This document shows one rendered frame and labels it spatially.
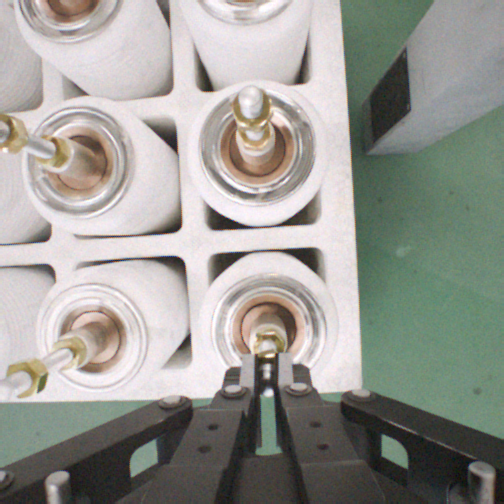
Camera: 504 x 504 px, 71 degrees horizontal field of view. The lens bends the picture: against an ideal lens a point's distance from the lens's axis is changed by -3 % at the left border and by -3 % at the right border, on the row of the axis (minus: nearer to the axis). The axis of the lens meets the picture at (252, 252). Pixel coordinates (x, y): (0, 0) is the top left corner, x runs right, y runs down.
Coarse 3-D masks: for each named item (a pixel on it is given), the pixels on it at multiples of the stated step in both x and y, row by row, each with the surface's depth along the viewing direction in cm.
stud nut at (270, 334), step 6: (264, 330) 21; (270, 330) 20; (258, 336) 20; (264, 336) 20; (270, 336) 20; (276, 336) 20; (258, 342) 20; (276, 342) 20; (282, 342) 20; (252, 348) 20; (258, 348) 20; (282, 348) 20
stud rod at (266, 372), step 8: (264, 344) 19; (272, 344) 19; (264, 368) 16; (272, 368) 16; (264, 376) 15; (272, 376) 15; (264, 384) 15; (272, 384) 15; (264, 392) 15; (272, 392) 15
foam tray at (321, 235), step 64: (320, 0) 30; (192, 64) 31; (320, 64) 30; (192, 192) 31; (320, 192) 31; (0, 256) 32; (64, 256) 32; (128, 256) 31; (192, 256) 31; (320, 256) 33; (192, 320) 31; (192, 384) 32; (320, 384) 31
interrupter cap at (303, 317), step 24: (240, 288) 24; (264, 288) 24; (288, 288) 24; (216, 312) 24; (240, 312) 24; (264, 312) 24; (288, 312) 24; (312, 312) 24; (216, 336) 24; (240, 336) 24; (288, 336) 24; (312, 336) 24; (240, 360) 24; (312, 360) 24
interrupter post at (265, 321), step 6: (258, 318) 23; (264, 318) 23; (270, 318) 23; (276, 318) 23; (258, 324) 22; (264, 324) 21; (270, 324) 21; (276, 324) 21; (282, 324) 23; (252, 330) 22; (258, 330) 21; (276, 330) 21; (282, 330) 21; (252, 336) 21; (282, 336) 21; (252, 342) 21
